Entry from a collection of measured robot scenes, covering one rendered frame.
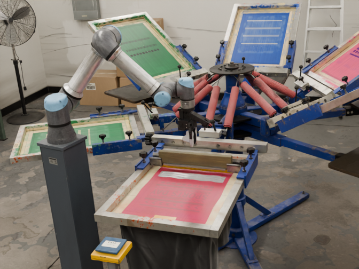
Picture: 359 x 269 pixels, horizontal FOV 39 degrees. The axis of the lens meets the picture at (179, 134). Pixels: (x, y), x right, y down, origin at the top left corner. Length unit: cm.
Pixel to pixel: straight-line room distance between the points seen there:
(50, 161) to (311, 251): 200
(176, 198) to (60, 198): 65
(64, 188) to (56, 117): 38
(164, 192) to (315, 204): 209
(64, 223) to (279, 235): 177
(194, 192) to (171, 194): 11
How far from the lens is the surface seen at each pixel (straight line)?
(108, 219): 233
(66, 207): 276
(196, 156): 268
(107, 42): 244
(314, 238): 394
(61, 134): 262
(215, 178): 263
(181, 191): 253
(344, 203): 444
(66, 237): 288
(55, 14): 780
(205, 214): 233
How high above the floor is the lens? 213
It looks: 21 degrees down
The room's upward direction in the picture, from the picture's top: 4 degrees counter-clockwise
